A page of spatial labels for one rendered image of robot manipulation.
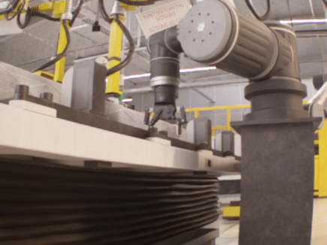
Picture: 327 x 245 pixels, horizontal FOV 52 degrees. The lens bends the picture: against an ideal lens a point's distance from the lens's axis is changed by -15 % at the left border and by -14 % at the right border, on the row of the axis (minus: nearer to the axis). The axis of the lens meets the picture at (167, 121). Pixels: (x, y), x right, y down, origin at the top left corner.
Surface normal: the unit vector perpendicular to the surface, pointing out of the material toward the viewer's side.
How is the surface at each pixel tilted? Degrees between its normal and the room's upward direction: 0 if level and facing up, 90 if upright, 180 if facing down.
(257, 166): 90
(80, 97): 90
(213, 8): 86
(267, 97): 90
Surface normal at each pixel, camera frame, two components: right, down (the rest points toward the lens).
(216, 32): -0.68, -0.06
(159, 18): 0.05, -0.15
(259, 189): -0.30, -0.14
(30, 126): 0.92, -0.06
